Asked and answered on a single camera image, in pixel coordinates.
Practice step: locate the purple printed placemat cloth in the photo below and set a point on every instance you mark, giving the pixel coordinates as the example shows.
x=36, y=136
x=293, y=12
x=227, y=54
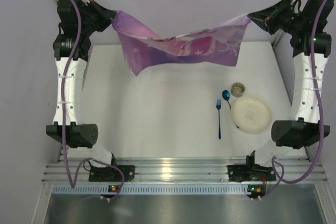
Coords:
x=143, y=48

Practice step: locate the aluminium mounting rail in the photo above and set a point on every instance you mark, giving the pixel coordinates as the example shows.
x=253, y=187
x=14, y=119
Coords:
x=178, y=170

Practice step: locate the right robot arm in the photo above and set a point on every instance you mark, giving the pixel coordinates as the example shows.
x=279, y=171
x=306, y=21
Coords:
x=304, y=21

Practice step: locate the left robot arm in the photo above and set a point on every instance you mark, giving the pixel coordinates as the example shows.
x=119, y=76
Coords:
x=68, y=126

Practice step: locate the right aluminium frame post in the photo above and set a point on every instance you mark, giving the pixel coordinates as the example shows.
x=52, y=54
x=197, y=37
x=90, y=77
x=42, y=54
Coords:
x=294, y=11

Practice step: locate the blue metal spoon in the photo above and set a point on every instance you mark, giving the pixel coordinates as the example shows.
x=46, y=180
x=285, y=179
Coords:
x=226, y=97

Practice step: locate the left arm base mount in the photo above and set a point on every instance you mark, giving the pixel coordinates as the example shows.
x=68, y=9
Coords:
x=108, y=174

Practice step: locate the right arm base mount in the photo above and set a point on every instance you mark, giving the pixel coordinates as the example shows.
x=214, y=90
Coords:
x=243, y=173

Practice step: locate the perforated cable duct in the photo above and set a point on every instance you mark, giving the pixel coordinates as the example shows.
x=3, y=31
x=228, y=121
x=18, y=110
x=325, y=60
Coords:
x=159, y=189

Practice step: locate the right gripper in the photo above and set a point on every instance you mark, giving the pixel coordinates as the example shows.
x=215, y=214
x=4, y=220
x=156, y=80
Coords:
x=269, y=18

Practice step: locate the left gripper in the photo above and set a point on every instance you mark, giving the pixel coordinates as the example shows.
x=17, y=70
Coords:
x=97, y=14

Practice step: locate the blue metal fork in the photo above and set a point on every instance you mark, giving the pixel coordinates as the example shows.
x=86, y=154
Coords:
x=218, y=107

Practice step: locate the small beige cup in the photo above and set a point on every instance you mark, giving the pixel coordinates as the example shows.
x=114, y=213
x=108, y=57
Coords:
x=237, y=89

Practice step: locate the cream round plate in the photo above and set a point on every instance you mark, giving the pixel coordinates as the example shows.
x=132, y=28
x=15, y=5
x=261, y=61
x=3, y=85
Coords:
x=251, y=114

